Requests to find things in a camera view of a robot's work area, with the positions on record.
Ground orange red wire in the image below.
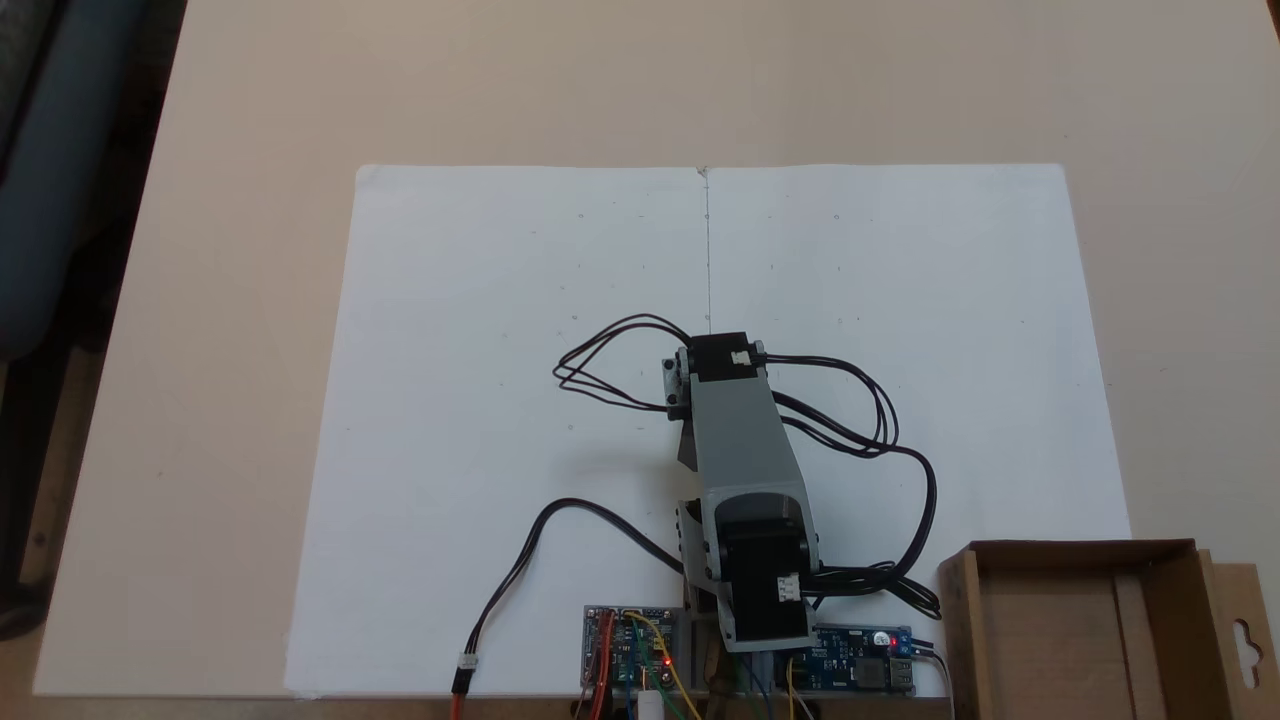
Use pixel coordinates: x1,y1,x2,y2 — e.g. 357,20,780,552
588,618,613,720

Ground black looped gripper cable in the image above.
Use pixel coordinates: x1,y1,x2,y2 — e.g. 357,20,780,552
552,313,693,412

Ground grey circuit board with wires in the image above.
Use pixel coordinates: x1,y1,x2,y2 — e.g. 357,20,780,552
582,604,693,693

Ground yellow wire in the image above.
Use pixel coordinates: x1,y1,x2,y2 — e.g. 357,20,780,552
624,611,703,720

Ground long black cable, white connector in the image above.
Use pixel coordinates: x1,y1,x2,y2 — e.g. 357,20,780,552
450,497,687,720

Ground black looped arm cables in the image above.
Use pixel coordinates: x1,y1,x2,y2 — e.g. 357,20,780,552
758,351,944,623

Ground white paper sheet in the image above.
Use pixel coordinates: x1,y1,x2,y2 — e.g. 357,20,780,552
283,163,1133,699

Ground brown cardboard box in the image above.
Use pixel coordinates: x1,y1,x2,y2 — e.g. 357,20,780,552
937,539,1280,720

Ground blue circuit board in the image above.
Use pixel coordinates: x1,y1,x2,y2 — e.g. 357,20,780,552
788,624,917,696

